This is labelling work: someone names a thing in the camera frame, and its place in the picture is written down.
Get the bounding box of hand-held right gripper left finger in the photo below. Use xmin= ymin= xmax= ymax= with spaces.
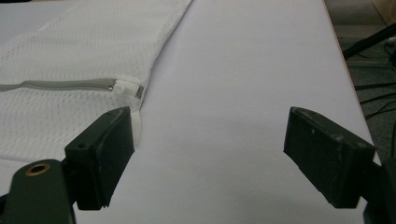
xmin=64 ymin=105 xmax=135 ymax=211

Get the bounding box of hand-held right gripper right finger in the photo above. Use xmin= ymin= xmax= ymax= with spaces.
xmin=283 ymin=106 xmax=385 ymax=209

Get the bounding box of white mesh laundry bag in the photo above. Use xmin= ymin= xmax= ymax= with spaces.
xmin=0 ymin=0 xmax=194 ymax=162

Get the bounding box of black metal stand leg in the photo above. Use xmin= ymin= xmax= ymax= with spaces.
xmin=342 ymin=22 xmax=396 ymax=60

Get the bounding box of black cable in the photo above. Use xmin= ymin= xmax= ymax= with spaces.
xmin=359 ymin=91 xmax=396 ymax=105
xmin=354 ymin=81 xmax=396 ymax=91

